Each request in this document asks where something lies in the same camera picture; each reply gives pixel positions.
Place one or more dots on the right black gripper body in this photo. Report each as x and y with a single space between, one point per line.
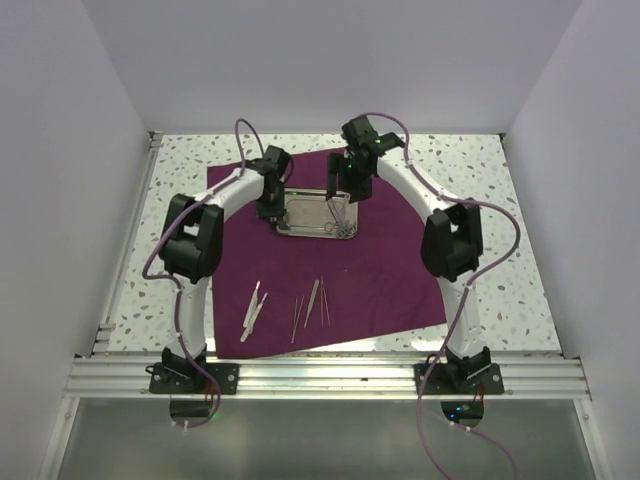
351 172

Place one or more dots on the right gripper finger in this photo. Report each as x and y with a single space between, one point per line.
334 160
360 193

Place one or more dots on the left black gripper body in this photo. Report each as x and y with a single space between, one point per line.
271 205

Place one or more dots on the steel tweezers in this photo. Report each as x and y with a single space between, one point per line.
311 301

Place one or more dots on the purple surgical cloth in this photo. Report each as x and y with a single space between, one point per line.
376 282

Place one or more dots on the thin pointed tweezers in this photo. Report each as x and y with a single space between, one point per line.
325 315

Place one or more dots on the steel scalpel handle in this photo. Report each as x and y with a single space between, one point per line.
252 320
252 304

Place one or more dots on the thin fine tweezers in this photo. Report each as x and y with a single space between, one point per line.
299 303

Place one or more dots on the steel surgical scissors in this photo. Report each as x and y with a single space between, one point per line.
340 226

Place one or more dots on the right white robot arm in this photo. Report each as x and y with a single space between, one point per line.
452 242

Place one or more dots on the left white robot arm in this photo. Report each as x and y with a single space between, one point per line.
191 244

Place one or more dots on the steel instrument tray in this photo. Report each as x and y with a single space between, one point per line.
307 213

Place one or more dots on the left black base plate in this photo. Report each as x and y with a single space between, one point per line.
176 375

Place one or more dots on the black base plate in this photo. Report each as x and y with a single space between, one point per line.
477 374
176 375

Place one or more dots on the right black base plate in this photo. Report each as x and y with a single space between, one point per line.
477 374

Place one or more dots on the aluminium mounting rail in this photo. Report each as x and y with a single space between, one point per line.
330 376

